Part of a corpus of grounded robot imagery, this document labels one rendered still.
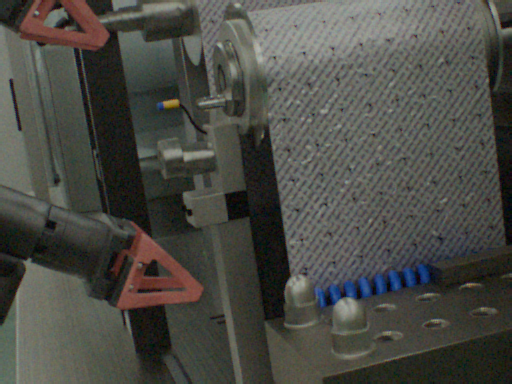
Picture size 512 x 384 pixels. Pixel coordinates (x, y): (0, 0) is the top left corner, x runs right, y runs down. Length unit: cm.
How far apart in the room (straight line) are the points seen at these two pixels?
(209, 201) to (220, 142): 6
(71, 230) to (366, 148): 29
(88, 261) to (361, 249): 27
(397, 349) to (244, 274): 27
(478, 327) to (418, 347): 6
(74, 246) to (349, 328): 25
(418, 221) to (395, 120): 11
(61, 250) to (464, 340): 35
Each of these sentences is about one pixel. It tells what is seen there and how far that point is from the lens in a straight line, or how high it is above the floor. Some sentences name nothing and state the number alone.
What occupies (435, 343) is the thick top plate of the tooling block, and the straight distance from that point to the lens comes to 70.
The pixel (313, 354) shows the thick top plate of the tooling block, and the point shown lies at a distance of 71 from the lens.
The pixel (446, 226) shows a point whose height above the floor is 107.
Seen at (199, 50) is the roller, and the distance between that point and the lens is 109.
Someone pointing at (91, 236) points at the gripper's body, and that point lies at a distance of 78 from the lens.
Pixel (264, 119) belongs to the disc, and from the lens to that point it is 82.
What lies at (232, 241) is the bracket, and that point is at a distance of 91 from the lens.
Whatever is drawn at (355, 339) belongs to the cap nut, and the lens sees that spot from 69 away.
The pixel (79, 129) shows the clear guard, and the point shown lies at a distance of 183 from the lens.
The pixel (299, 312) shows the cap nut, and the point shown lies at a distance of 77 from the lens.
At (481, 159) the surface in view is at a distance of 91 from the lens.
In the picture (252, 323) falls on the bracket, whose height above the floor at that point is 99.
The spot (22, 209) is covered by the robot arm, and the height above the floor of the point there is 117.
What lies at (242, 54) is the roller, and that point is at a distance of 83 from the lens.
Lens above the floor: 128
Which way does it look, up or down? 9 degrees down
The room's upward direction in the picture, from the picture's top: 9 degrees counter-clockwise
